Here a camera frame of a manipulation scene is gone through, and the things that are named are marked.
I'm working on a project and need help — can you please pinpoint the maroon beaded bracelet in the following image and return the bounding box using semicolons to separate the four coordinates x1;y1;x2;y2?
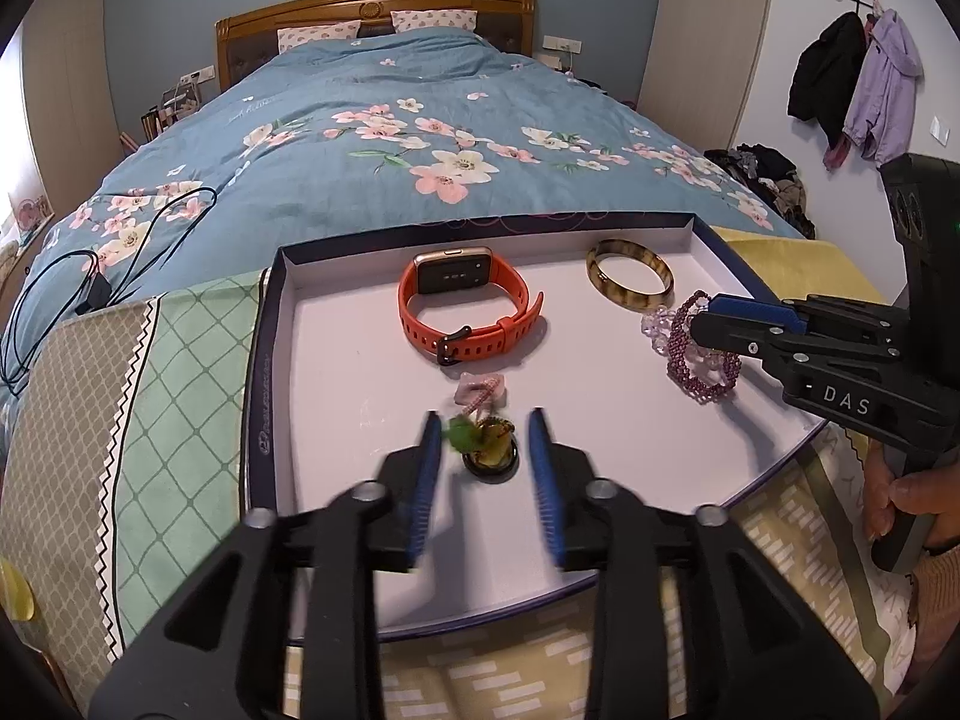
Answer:
665;287;746;405

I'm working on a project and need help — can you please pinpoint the clear crystal bead bracelet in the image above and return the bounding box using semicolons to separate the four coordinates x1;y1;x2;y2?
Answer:
639;304;740;384

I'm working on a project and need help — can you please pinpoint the tortoiseshell bangle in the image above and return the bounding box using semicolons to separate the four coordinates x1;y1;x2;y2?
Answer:
586;238;674;312

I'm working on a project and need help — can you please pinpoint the green stone ring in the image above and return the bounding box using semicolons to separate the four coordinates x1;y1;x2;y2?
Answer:
446;414;485;457

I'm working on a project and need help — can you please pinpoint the pink ring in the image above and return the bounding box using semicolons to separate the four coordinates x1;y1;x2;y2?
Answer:
452;369;509;415

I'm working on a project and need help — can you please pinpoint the orange smart watch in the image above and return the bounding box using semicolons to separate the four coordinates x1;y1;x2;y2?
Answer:
397;247;544;367

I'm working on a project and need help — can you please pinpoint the pink right sleeve forearm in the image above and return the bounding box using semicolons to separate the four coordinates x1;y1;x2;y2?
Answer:
905;539;960;691

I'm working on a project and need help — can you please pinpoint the right hand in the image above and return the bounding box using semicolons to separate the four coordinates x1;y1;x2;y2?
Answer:
864;440;960;551

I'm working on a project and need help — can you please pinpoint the clothes pile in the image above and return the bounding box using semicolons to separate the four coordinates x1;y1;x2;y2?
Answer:
704;143;817;239

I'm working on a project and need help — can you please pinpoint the dark blue tray box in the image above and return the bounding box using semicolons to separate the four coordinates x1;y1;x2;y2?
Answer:
244;211;823;639

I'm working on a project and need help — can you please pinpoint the purple jacket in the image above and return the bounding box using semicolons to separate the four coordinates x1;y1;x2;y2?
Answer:
823;8;924;171

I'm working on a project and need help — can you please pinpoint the black jacket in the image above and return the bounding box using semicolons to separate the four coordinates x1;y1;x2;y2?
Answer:
788;11;867;149

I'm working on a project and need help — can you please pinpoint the small yellow jelly cup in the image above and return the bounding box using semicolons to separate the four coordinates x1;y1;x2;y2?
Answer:
0;557;36;622

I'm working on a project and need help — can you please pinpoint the wooden headboard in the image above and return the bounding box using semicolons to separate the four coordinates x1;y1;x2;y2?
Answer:
215;0;537;91

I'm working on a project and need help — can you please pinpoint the blue floral duvet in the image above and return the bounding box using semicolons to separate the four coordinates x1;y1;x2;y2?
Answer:
2;28;791;422

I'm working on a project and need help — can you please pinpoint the right patterned pillow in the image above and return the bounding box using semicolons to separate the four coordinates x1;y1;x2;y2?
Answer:
391;8;478;34

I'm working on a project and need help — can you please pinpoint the patterned pillow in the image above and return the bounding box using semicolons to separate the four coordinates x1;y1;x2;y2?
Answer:
391;8;478;34
277;20;363;54

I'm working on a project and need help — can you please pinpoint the left patterned pillow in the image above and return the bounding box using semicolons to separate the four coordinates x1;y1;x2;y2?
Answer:
277;20;363;54

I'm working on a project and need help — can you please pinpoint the black cable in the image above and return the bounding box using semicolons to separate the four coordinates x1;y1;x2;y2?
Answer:
0;179;221;395

